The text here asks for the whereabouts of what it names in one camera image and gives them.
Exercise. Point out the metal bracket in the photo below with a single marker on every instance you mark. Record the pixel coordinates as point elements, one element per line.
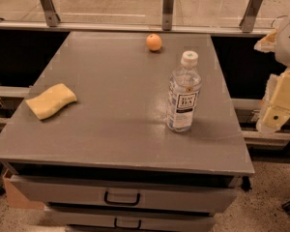
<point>167,14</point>
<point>51,17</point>
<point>252,9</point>

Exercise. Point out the clear plastic water bottle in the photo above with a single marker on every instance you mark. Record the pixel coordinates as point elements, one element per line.
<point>184,88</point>

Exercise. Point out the grey lower drawer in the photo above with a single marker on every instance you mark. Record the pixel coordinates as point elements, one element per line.
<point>134,221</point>

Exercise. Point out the middle metal bracket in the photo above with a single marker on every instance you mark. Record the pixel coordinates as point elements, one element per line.
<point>167,14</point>

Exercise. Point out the left metal bracket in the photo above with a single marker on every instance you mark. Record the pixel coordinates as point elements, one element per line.
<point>51,17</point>

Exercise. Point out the right metal bracket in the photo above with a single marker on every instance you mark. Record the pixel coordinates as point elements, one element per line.
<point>252,9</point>

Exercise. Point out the grey upper drawer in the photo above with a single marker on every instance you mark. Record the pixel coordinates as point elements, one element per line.
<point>124,195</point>

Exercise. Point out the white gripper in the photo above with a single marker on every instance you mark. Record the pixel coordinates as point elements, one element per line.
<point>289,43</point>

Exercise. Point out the orange fruit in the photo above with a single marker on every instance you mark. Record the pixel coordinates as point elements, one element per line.
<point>154,42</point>

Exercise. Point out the yellow sponge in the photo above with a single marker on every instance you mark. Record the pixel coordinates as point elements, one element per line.
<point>51,101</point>

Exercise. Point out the grey drawer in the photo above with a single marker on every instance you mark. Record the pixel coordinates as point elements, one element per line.
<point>124,195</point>
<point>134,221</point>

